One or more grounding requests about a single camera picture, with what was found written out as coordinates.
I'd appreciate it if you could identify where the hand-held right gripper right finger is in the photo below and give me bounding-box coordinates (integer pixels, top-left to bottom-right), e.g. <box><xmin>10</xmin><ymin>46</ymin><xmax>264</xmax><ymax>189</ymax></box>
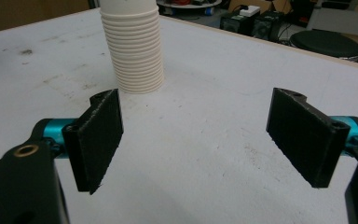
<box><xmin>266</xmin><ymin>87</ymin><xmax>358</xmax><ymax>189</ymax></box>

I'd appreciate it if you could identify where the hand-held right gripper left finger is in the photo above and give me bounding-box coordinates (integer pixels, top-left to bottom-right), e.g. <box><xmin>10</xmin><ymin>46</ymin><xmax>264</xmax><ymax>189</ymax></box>
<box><xmin>42</xmin><ymin>88</ymin><xmax>124</xmax><ymax>195</ymax></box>

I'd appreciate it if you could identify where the stack of white paper cups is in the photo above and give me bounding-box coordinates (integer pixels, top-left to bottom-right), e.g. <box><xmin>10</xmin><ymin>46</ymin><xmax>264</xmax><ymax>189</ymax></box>
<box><xmin>100</xmin><ymin>0</ymin><xmax>165</xmax><ymax>95</ymax></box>

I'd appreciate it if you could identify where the black round stool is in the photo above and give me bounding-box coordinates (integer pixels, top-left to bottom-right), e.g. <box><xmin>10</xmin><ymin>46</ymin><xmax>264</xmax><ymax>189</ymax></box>
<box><xmin>289</xmin><ymin>29</ymin><xmax>358</xmax><ymax>59</ymax></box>

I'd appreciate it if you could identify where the white table mat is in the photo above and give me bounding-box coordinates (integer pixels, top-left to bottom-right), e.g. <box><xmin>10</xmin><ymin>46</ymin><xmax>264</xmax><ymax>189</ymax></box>
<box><xmin>0</xmin><ymin>8</ymin><xmax>358</xmax><ymax>224</ymax></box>

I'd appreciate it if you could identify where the black computer tower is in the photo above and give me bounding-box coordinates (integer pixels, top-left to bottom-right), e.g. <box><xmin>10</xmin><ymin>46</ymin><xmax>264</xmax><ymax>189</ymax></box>
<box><xmin>219</xmin><ymin>12</ymin><xmax>255</xmax><ymax>35</ymax></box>
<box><xmin>251</xmin><ymin>11</ymin><xmax>286</xmax><ymax>42</ymax></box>

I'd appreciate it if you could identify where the small white box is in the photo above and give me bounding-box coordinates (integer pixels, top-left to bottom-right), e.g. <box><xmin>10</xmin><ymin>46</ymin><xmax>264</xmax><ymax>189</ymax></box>
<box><xmin>239</xmin><ymin>5</ymin><xmax>261</xmax><ymax>18</ymax></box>

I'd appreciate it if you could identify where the round white table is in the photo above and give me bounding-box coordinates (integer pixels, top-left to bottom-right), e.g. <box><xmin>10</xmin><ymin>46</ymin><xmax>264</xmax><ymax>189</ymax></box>
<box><xmin>156</xmin><ymin>0</ymin><xmax>223</xmax><ymax>9</ymax></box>

